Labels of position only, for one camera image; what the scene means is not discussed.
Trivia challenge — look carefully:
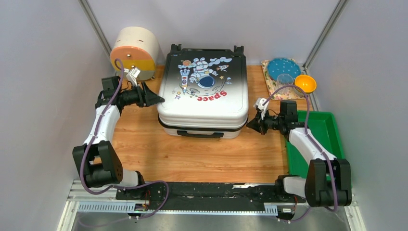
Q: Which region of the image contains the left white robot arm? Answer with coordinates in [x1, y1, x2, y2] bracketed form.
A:
[72, 76, 165, 200]

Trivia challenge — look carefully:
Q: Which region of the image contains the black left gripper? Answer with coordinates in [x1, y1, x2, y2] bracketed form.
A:
[119, 82, 166, 108]

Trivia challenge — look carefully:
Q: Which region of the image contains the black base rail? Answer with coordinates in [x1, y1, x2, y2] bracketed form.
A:
[115, 182, 305, 212]

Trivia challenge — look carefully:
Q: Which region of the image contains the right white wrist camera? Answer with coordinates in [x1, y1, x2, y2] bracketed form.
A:
[254, 98, 269, 120]

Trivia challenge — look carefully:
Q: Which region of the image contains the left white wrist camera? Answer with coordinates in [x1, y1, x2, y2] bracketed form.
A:
[126, 67, 141, 87]

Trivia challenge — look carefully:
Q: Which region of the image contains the green plastic tray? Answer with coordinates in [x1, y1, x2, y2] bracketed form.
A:
[285, 111, 345, 178]

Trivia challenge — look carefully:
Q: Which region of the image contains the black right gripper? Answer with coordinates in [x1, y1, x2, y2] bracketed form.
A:
[245, 108, 283, 135]

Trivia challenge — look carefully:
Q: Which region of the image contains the floral placemat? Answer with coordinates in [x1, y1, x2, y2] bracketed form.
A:
[261, 59, 305, 100]

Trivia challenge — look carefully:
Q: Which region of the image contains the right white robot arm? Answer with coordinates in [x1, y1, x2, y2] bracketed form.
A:
[247, 98, 352, 209]

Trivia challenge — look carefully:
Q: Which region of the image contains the clear plastic cup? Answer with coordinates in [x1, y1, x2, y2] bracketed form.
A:
[276, 74, 294, 94]

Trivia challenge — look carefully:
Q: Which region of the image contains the orange bowl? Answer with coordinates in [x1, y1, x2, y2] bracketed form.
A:
[294, 75, 317, 94]

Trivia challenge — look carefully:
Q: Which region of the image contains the astronaut print suitcase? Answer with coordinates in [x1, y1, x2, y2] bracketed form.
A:
[157, 44, 249, 139]

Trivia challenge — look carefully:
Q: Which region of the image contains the cream mini drawer cabinet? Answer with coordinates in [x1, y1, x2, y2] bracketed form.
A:
[110, 26, 160, 81]

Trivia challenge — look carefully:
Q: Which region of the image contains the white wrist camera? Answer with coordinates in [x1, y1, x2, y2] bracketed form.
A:
[126, 67, 141, 87]
[254, 98, 269, 120]

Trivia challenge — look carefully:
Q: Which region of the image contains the teal dotted plate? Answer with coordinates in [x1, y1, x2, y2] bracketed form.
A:
[266, 58, 302, 80]

